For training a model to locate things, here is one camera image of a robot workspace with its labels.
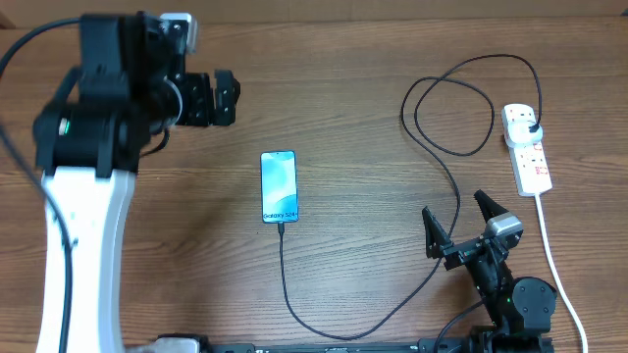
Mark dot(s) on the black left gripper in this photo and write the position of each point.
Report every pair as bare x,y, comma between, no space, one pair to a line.
200,114

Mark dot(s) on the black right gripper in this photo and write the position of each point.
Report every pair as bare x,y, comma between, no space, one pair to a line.
437,241

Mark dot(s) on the Samsung Galaxy smartphone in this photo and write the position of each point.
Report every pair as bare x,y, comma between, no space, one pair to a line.
279,196

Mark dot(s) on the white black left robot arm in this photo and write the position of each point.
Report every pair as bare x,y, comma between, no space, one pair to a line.
130,84

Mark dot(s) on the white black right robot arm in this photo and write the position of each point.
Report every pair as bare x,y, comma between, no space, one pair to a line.
520,308

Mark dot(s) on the white charger plug adapter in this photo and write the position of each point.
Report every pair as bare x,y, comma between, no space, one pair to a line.
519,134

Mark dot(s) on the white power strip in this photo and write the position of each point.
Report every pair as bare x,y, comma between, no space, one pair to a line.
529,164

